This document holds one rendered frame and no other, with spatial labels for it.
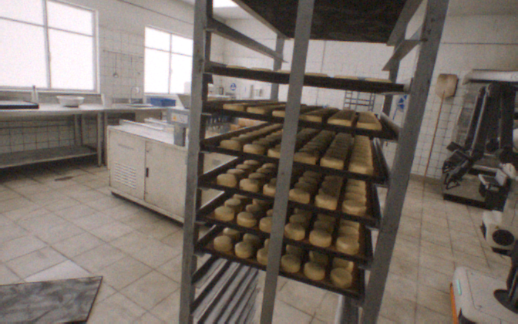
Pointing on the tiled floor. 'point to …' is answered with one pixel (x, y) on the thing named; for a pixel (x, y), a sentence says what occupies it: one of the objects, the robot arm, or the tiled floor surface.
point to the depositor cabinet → (147, 171)
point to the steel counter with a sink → (48, 106)
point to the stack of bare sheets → (48, 301)
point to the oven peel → (445, 81)
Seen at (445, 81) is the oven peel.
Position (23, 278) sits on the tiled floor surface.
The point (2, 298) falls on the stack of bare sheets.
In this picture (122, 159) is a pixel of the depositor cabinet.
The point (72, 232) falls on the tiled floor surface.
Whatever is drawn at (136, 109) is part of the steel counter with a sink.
